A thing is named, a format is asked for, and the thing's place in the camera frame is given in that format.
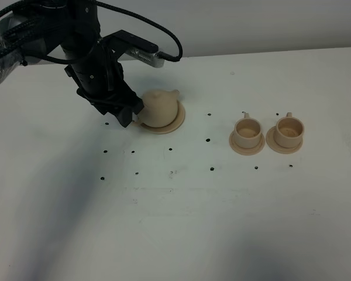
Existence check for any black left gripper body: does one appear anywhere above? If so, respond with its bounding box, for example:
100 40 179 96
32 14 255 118
61 31 136 116

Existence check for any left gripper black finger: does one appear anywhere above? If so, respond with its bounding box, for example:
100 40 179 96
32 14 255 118
116 107 133 128
132 98 144 115

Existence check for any beige teapot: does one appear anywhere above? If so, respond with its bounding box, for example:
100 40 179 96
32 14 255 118
134 89 180 128

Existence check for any black and grey left robot arm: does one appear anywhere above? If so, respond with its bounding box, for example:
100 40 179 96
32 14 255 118
0 1 144 127

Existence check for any beige teapot saucer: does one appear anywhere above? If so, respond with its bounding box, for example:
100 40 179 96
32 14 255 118
139 101 185 135

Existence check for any beige left teacup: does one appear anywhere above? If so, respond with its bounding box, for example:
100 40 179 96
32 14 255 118
233 112 262 149

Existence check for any beige teacup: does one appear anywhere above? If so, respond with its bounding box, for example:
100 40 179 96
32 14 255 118
274 112 305 149
233 112 262 149

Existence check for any beige left cup saucer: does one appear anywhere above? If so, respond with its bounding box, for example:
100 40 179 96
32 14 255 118
229 132 265 156

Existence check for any beige cup saucer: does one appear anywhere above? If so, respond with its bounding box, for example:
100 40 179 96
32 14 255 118
229 132 265 156
266 126 303 154

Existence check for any beige right cup saucer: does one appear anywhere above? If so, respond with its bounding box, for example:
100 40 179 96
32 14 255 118
266 126 303 154

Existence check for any beige right teacup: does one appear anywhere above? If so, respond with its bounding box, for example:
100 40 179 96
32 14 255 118
274 112 305 149

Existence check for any wrist camera with black bracket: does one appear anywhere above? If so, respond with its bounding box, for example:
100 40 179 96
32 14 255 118
102 30 164 68

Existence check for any black braided cable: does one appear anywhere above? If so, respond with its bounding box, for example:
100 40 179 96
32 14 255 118
0 0 184 64

